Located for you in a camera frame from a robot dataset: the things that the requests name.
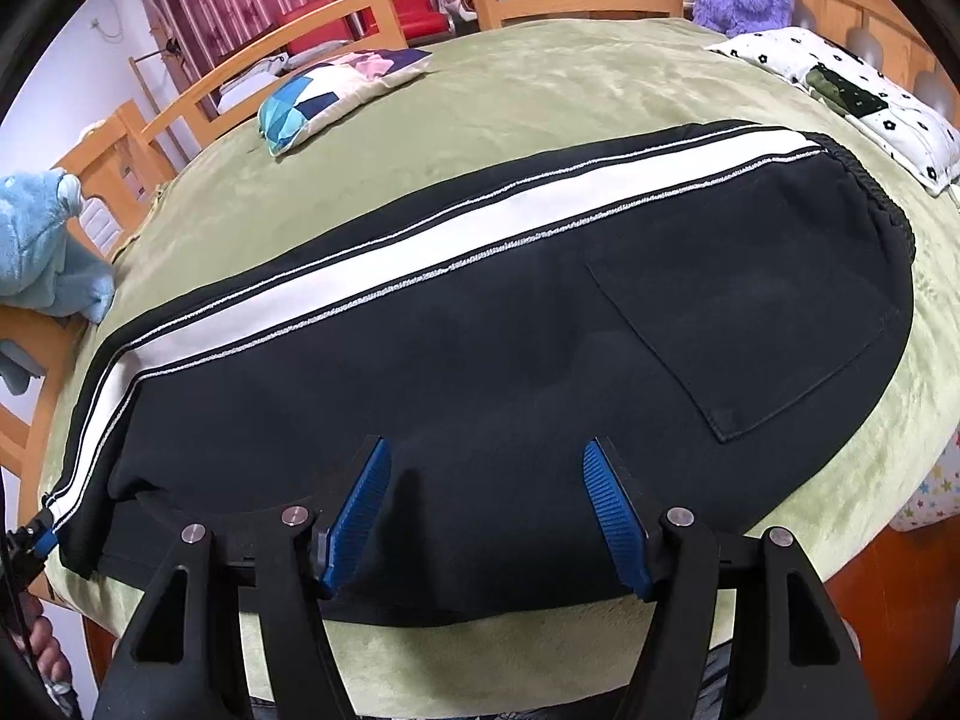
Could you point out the white folded bedding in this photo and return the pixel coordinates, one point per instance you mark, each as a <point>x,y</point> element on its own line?
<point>259,79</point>

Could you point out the black pants with white stripe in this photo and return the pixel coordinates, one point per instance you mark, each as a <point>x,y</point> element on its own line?
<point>487,390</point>

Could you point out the light blue towel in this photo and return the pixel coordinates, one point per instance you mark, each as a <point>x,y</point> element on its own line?
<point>45,240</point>

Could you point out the white floral pillow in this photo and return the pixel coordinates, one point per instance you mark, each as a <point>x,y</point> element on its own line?
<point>787,52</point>

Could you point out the grey hanging cloth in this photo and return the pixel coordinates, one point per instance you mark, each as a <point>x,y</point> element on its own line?
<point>15,367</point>

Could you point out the green fleece blanket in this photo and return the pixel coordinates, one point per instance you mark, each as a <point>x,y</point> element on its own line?
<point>525,90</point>

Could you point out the red chair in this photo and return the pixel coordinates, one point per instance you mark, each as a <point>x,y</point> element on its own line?
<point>397,4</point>
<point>311,19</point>

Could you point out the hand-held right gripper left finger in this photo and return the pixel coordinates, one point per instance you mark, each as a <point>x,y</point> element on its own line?
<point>360,506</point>

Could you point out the person's left hand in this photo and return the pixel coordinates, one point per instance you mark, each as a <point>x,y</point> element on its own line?
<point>49,641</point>

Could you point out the wooden coat rack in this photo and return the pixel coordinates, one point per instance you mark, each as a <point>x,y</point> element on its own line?
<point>161,90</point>

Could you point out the star print bed sheet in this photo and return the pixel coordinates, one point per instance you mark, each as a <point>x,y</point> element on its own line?
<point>934,495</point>

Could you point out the wooden bed frame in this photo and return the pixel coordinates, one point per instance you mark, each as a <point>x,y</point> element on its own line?
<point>352,7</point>

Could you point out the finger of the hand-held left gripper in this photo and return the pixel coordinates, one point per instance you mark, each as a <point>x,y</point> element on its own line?
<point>45,536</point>

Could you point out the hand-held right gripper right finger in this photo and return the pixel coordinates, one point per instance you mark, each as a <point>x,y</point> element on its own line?
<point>611,510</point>

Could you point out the colourful patchwork pillow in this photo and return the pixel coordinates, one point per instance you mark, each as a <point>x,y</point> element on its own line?
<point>330,90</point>

